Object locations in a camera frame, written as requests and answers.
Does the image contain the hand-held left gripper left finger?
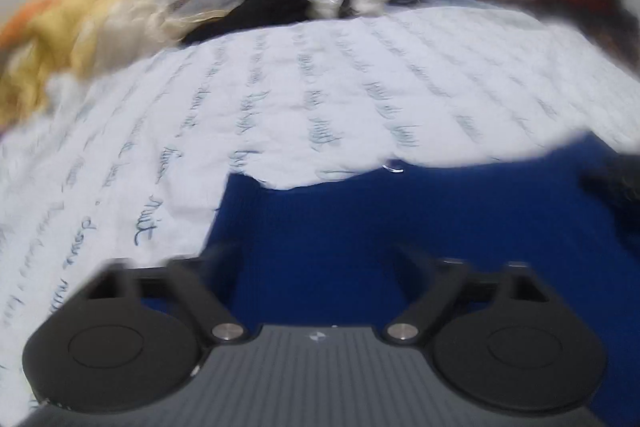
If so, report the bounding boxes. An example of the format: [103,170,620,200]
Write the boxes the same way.
[82,243,249,349]

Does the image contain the dark clothes pile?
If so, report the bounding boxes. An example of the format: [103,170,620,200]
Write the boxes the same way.
[170,0,321,46]

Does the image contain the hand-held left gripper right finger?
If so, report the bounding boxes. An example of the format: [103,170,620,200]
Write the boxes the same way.
[386,244,558,349]

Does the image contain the white script-printed bed sheet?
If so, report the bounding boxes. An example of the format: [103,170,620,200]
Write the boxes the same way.
[0,4,640,427]

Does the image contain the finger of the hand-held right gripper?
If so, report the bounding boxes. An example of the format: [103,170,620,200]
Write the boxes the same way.
[579,154,640,229]

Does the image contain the yellow cartoon quilt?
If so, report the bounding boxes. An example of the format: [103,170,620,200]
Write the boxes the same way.
[0,0,187,128]

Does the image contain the blue rhinestone sweater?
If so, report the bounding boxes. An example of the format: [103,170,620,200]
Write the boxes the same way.
[197,132,640,427]

